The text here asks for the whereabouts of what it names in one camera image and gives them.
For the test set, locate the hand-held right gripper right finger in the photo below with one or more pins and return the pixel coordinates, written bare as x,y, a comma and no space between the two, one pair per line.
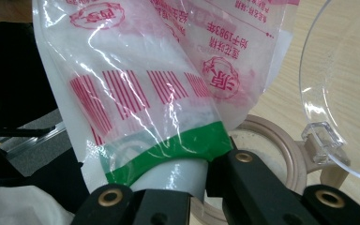
256,193

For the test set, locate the pink white plastic bag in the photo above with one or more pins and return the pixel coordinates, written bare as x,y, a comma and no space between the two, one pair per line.
131,93

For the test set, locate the clear jar with hinged lid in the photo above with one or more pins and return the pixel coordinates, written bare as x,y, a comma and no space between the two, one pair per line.
293,156

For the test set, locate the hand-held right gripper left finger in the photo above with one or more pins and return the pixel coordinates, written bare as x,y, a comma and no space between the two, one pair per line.
162,209

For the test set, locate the aluminium floor rail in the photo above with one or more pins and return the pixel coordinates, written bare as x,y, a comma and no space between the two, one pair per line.
28,139

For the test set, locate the white cloth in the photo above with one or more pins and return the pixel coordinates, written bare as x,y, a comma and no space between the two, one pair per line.
18,206

